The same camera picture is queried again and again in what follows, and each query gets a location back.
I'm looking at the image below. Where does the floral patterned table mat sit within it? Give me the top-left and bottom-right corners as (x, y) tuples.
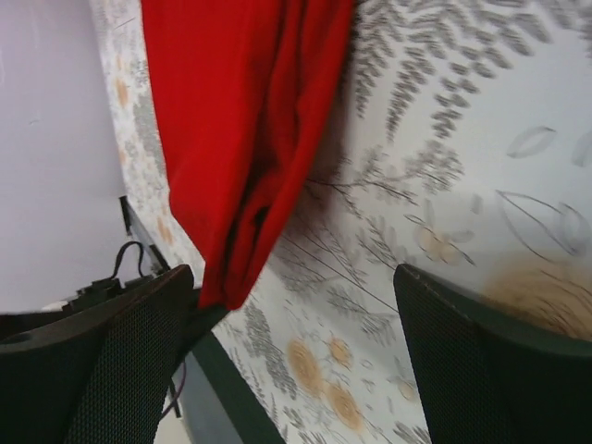
(90, 1), (591, 443)

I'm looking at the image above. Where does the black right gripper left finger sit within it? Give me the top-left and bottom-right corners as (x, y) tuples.
(1, 265), (193, 443)

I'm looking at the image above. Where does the red t shirt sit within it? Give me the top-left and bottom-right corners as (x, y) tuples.
(141, 1), (354, 310)

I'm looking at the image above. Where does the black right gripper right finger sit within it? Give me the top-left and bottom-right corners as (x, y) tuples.
(393, 265), (591, 443)

